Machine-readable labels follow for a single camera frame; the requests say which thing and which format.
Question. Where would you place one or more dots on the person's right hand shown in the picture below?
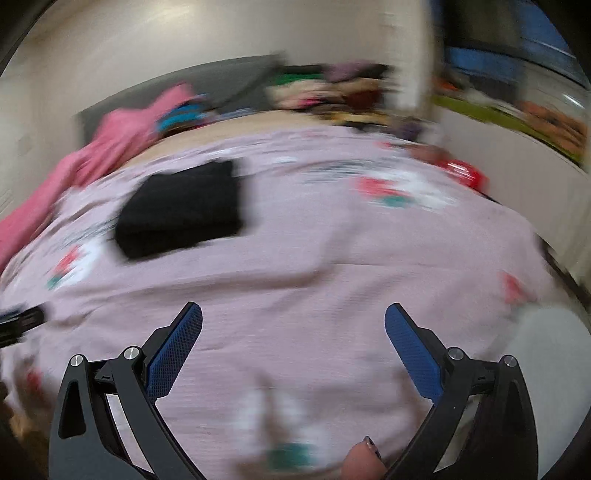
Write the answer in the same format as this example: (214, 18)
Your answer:
(364, 461)

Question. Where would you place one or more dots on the beige bed sheet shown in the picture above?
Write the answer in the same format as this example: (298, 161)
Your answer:
(240, 129)

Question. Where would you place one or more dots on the grey headboard cover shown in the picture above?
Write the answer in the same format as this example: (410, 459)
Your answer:
(221, 78)

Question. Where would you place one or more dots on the pink quilt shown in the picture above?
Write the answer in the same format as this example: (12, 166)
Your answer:
(92, 157)

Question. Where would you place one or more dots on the dark window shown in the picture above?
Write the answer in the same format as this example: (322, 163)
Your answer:
(517, 37)

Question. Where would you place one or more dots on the black sweater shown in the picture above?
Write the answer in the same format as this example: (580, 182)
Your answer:
(180, 212)

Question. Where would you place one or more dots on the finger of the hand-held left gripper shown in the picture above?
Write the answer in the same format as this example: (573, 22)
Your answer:
(23, 321)

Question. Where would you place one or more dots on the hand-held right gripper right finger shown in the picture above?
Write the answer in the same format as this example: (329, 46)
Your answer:
(413, 355)

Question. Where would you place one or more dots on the pile of folded clothes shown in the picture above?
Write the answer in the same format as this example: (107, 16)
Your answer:
(332, 90)

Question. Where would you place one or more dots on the lilac printed blanket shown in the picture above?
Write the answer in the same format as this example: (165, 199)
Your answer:
(323, 258)

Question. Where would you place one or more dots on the green window sill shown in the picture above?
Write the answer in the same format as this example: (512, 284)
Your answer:
(508, 122)

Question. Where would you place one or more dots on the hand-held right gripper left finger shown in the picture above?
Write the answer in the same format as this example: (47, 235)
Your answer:
(178, 350)

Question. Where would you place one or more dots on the red bag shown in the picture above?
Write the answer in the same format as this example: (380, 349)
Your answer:
(461, 173)

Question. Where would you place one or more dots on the striped folded cloth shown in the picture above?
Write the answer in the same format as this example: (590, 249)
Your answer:
(182, 115)

